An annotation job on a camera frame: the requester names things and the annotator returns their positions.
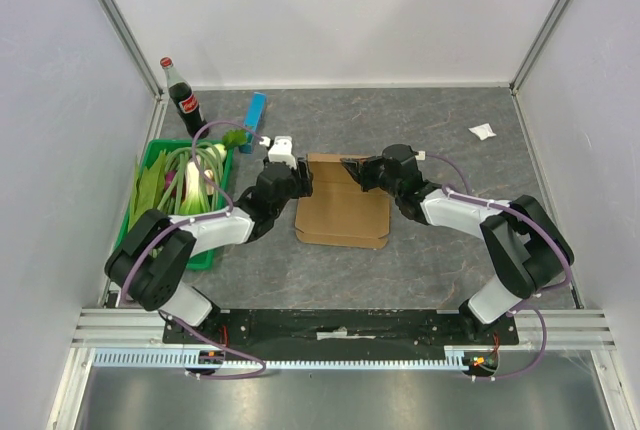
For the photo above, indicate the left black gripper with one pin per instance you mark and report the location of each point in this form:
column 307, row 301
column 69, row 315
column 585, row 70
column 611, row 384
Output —
column 303, row 184

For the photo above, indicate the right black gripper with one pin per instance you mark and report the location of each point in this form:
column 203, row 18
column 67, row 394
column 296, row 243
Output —
column 367, row 175

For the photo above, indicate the brown cardboard box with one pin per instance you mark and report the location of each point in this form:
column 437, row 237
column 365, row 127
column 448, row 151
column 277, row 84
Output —
column 339, row 213

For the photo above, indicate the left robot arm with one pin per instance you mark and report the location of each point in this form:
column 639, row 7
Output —
column 151, row 259

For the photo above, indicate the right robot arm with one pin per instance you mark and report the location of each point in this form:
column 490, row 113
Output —
column 529, row 254

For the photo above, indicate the white radish with leaves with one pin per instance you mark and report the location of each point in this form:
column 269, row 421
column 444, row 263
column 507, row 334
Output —
column 229, row 141

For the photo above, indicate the blue rectangular block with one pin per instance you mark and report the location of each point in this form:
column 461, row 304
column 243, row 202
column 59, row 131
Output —
column 256, row 108

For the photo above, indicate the green long beans bundle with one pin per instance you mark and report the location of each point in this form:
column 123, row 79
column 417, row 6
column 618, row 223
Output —
column 213, row 168

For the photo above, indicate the white green bok choy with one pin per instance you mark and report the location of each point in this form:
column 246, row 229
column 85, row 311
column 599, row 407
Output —
column 195, row 199

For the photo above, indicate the purple eggplant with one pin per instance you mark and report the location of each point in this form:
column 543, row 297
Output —
column 169, row 177

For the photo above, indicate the green plastic tray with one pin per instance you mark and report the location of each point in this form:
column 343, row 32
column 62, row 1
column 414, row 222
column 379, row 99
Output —
column 152, row 151

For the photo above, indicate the cola glass bottle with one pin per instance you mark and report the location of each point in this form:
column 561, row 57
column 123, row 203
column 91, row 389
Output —
column 183, row 97

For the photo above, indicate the white paper scrap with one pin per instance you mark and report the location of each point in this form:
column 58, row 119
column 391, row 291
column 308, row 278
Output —
column 483, row 131

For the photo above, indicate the green leafy vegetable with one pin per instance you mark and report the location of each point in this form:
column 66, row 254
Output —
column 148, row 188

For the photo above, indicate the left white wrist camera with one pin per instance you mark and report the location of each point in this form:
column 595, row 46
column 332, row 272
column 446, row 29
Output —
column 279, row 150

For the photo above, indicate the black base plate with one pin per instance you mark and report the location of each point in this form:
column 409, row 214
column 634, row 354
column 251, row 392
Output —
column 342, row 334

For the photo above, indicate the blue slotted cable duct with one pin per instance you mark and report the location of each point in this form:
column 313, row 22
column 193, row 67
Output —
column 193, row 357

